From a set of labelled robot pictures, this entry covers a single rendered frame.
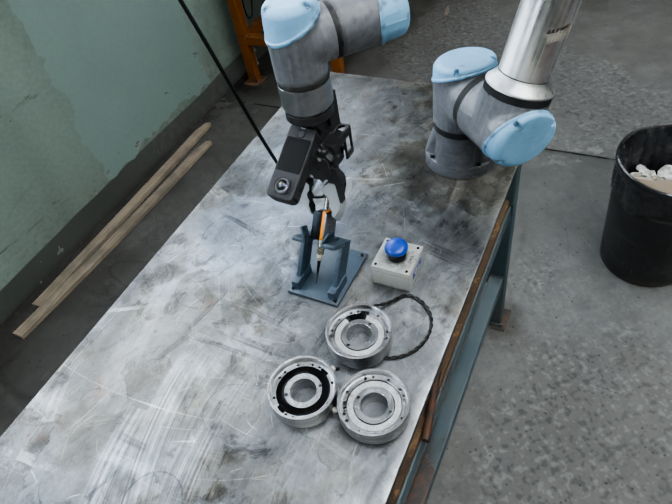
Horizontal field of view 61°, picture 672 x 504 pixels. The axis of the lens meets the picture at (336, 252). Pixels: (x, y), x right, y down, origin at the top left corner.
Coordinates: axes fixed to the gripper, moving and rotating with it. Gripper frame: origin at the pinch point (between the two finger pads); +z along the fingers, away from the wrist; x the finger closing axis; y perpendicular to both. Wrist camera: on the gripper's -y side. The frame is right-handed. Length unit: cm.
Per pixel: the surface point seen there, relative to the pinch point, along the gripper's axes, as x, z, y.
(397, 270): -13.2, 8.3, -1.0
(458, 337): -21.0, 38.5, 9.3
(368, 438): -20.5, 9.5, -29.3
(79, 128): 150, 53, 60
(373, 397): -18.0, 11.4, -22.5
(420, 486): -20, 69, -13
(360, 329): -11.1, 11.5, -12.2
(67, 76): 151, 34, 66
